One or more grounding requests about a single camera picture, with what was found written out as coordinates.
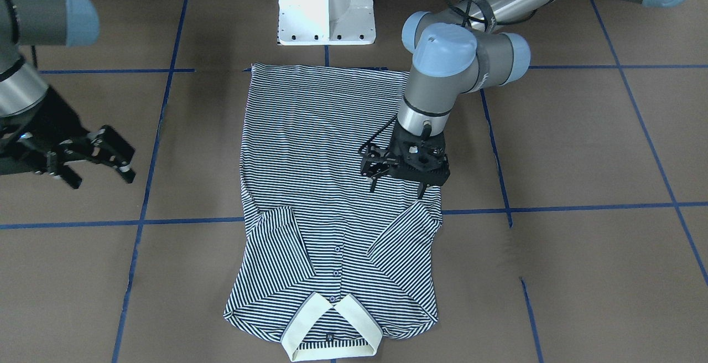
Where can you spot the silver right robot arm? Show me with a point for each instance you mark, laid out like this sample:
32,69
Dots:
40,22

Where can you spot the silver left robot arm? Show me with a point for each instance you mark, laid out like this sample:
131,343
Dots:
457,51

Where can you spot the striped polo shirt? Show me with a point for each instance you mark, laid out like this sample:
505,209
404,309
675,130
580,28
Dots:
330,268

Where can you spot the white pedestal column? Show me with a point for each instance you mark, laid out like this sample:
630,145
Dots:
326,22

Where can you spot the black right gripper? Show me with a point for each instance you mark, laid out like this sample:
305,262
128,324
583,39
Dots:
40,126

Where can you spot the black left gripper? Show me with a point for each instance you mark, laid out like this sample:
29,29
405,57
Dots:
374,164

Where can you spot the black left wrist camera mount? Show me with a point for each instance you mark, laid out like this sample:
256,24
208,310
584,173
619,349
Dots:
376,161

